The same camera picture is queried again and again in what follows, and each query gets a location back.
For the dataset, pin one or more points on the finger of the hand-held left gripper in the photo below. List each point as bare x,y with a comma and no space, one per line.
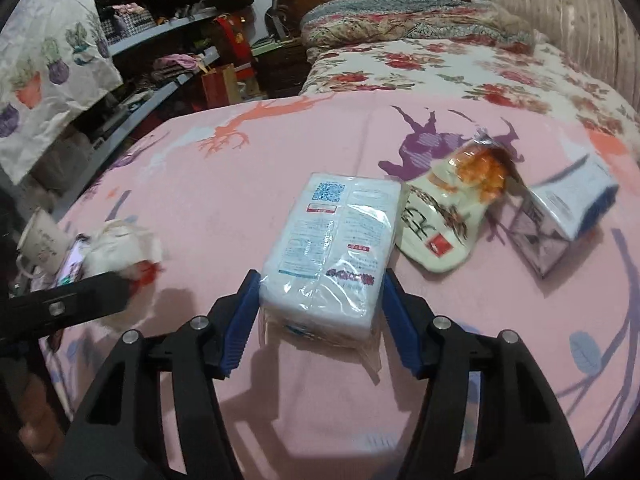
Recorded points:
75,305

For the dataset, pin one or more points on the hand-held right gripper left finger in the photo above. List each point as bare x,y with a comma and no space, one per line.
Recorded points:
240,325

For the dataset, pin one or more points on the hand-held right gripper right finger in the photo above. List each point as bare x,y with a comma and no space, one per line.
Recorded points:
402,325

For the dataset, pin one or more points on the white wrapper red print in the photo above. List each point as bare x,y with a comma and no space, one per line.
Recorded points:
120,245

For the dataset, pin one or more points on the cream snack bag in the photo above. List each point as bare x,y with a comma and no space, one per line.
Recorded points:
440,225

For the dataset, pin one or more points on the plastic-wrapped white tissue pack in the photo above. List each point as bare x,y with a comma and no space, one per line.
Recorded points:
330,240

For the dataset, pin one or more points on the white cup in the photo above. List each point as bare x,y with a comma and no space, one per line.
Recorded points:
42,240

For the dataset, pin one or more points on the pink printed tablecloth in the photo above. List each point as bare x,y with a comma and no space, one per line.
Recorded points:
225,185

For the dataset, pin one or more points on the red gift bag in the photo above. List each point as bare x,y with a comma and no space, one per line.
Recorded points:
217,87

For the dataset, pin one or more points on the white plant print cloth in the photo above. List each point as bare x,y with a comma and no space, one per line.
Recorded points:
50,60

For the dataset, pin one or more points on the floral bed sheet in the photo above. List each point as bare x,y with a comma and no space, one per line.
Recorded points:
450,70

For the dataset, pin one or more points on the pink cloth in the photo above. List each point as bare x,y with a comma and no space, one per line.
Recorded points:
175,65

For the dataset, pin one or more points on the dark wooden nightstand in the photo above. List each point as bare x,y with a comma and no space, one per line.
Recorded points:
280,67

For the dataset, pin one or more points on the grey metal shelf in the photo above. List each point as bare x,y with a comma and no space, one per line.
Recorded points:
150,35

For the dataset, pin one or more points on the red box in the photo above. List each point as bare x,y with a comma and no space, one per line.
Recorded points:
232,40

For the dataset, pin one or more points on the patterned quilt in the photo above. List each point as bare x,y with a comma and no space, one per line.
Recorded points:
400,20

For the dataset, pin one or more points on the beige leaf print curtain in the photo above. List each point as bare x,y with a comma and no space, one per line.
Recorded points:
565,20

